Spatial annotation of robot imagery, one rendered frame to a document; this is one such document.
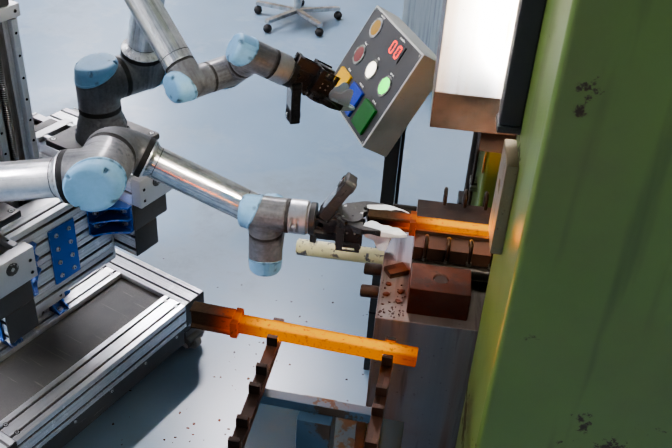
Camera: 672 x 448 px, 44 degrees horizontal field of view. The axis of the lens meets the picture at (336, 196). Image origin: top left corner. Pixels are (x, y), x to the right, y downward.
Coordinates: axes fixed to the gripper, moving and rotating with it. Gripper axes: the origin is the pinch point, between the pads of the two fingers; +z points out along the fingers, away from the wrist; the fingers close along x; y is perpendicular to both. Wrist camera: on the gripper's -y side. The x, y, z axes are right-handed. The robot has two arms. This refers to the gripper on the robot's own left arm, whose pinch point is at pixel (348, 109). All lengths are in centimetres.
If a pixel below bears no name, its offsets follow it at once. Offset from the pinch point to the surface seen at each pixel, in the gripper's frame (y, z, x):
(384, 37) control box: 17.9, 5.3, 13.4
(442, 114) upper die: 22, -14, -54
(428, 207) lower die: -1.5, 8.1, -39.1
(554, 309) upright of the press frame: 14, -10, -99
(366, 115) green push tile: 0.9, 4.5, -1.7
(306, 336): -21, -24, -72
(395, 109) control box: 7.0, 7.3, -7.0
